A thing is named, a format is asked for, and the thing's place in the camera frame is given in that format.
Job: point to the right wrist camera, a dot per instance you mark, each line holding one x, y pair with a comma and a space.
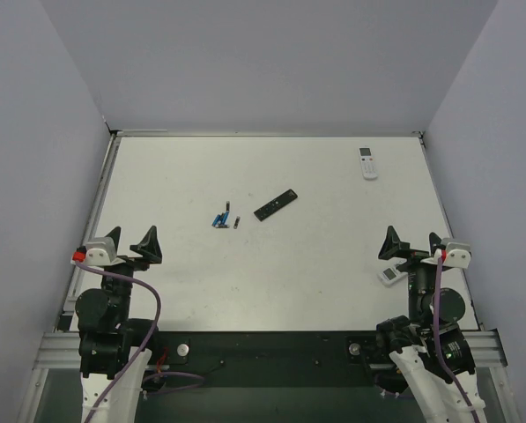
453, 253

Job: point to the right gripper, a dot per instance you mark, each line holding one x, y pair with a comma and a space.
415, 256

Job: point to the white remote control far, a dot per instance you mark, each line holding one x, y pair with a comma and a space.
367, 164

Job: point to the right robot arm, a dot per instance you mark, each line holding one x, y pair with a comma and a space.
432, 362

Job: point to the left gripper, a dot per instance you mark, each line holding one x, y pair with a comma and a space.
130, 261

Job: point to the black remote control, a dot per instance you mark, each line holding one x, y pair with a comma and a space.
275, 205

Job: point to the small white remote control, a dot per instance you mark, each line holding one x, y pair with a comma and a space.
391, 274

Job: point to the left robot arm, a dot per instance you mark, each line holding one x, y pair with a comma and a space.
114, 348

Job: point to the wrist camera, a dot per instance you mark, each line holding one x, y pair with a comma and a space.
96, 252
453, 253

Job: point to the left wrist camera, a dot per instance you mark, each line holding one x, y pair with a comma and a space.
96, 252

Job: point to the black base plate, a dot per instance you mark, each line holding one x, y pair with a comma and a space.
276, 359

